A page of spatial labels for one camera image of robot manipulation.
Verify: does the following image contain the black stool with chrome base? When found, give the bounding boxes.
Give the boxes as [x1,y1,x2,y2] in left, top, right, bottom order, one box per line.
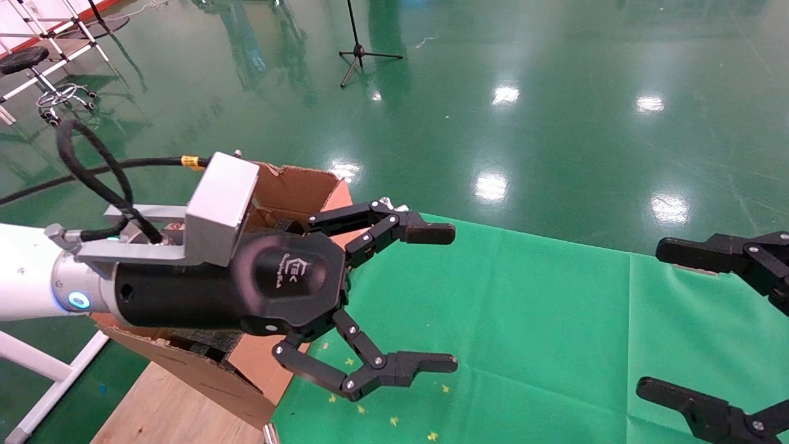
[0,46,98,127]

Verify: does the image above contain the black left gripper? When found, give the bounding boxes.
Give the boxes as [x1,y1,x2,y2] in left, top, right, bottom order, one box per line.
[114,199,459,401]

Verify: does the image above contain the white tube rack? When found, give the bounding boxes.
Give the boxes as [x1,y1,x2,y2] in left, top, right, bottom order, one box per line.
[0,0,112,124]

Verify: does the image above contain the large open cardboard carton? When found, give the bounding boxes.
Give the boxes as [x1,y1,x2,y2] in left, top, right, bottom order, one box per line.
[92,162,355,429]

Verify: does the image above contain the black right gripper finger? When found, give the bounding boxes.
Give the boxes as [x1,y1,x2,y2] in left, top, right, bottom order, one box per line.
[655,232,789,316]
[636,378,789,444]

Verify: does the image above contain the black sleeved looped cable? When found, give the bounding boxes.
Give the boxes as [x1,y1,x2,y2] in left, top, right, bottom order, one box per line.
[57,119,164,244]

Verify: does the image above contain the green table cloth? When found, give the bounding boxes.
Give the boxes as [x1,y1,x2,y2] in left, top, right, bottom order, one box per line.
[271,212,789,444]

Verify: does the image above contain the white metal frame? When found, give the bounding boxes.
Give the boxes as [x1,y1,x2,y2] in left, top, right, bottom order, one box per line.
[0,330,110,444]

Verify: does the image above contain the black tripod stand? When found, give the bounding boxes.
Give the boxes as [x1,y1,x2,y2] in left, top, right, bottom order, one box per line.
[339,0,404,88]

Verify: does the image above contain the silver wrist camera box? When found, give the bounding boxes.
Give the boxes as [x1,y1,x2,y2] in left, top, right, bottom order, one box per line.
[77,151,260,267]

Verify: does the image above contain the black foam insert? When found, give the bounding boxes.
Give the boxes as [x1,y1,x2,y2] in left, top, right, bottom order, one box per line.
[166,327,247,366]
[256,213,309,236]

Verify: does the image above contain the black round base stand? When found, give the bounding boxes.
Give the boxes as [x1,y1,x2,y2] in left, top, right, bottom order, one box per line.
[77,0,131,35]

